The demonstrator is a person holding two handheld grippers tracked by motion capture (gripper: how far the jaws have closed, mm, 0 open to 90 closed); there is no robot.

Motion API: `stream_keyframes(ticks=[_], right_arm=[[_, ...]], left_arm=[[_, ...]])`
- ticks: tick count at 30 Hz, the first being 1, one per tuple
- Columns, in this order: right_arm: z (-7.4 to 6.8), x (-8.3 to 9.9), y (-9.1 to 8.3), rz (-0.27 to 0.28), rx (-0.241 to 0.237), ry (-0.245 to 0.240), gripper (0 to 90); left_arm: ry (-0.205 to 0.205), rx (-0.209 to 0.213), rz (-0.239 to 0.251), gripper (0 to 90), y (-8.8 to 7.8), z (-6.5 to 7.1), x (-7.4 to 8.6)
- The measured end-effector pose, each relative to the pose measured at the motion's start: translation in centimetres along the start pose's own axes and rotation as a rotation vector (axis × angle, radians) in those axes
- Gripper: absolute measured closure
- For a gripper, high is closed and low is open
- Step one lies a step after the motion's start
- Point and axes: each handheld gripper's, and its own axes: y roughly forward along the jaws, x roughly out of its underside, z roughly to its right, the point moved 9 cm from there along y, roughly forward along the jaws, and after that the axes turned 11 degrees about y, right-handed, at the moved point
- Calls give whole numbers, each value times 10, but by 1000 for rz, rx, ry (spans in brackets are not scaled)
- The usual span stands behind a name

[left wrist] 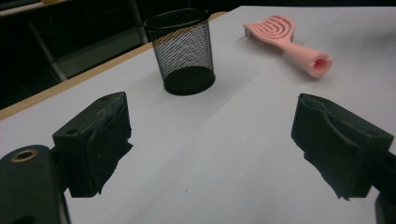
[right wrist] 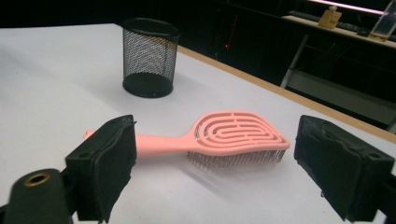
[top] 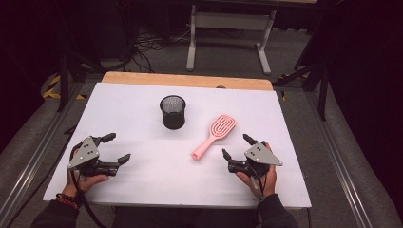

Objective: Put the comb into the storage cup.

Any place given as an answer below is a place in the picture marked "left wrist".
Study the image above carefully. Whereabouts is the black mesh pen holder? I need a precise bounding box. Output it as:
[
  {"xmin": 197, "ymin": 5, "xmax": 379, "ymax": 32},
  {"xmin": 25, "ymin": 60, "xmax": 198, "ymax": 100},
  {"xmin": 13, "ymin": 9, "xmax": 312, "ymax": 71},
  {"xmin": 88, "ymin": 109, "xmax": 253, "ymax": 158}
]
[{"xmin": 143, "ymin": 7, "xmax": 217, "ymax": 96}]

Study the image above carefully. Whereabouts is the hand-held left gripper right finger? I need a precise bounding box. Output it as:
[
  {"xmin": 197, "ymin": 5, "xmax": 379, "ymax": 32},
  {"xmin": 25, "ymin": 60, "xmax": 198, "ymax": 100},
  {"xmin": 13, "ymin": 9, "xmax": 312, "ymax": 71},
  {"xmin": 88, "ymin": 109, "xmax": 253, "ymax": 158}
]
[{"xmin": 290, "ymin": 92, "xmax": 395, "ymax": 201}]

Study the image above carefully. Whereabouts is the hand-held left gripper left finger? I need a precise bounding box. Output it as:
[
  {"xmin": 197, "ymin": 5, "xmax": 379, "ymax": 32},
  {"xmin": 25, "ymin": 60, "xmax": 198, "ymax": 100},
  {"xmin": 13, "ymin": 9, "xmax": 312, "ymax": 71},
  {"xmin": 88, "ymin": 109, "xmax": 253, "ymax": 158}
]
[{"xmin": 51, "ymin": 91, "xmax": 134, "ymax": 199}]

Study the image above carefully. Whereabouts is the white metal desk frame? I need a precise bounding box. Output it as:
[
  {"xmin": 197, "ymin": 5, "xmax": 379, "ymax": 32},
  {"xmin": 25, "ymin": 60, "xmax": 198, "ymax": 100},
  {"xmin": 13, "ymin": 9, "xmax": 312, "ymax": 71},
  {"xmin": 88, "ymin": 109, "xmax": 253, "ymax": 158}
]
[{"xmin": 26, "ymin": 0, "xmax": 149, "ymax": 82}]

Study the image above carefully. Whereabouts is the pink hairbrush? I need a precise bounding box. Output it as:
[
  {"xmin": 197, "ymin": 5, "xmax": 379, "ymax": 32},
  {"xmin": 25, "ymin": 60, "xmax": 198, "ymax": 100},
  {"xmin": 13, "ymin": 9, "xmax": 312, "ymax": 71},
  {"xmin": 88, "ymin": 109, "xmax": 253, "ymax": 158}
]
[{"xmin": 243, "ymin": 14, "xmax": 333, "ymax": 78}]

